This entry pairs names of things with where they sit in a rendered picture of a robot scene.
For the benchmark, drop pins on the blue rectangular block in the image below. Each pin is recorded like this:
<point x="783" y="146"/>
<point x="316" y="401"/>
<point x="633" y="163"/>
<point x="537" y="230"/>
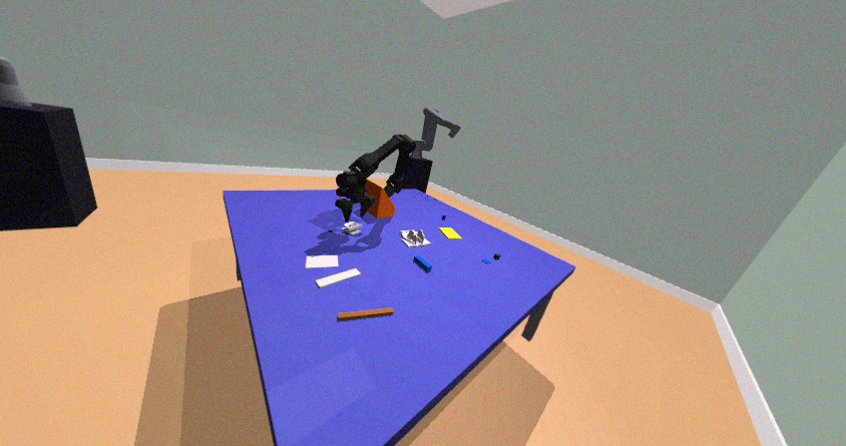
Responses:
<point x="421" y="262"/>

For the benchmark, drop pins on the brown flat bar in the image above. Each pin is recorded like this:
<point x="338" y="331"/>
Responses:
<point x="365" y="313"/>

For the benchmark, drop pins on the white flat bar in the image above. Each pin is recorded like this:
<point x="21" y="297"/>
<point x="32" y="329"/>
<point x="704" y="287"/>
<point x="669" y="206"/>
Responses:
<point x="337" y="277"/>

